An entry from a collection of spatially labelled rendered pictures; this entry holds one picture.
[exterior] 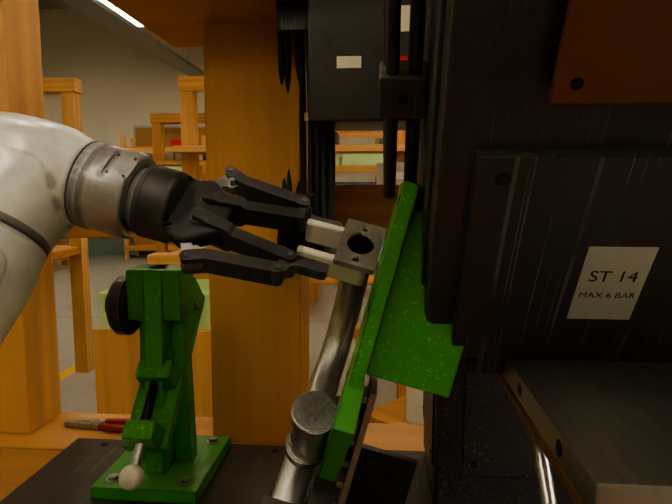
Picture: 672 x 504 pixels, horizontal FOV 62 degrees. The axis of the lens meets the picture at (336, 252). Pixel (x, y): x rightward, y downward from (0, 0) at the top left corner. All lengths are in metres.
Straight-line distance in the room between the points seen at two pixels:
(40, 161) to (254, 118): 0.34
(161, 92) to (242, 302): 10.59
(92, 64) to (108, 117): 1.01
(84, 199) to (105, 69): 11.29
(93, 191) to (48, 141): 0.07
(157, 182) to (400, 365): 0.29
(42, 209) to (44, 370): 0.50
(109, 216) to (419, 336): 0.31
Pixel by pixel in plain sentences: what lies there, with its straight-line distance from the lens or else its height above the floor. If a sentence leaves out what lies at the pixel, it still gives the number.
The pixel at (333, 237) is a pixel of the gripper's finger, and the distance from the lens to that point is 0.57.
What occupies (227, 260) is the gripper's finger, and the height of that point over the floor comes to 1.20.
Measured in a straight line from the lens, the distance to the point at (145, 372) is 0.74.
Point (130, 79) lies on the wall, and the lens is 11.63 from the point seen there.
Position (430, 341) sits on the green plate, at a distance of 0.46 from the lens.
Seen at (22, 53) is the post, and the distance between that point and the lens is 1.03.
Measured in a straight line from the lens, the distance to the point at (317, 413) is 0.48.
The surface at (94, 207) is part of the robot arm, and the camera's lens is 0.58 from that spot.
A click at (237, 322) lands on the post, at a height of 1.07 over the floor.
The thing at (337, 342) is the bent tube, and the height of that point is 1.10.
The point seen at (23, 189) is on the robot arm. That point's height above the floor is 1.27.
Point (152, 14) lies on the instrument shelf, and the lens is 0.86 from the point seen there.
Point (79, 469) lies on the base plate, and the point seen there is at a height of 0.90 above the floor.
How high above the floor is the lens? 1.27
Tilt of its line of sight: 6 degrees down
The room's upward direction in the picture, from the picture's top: straight up
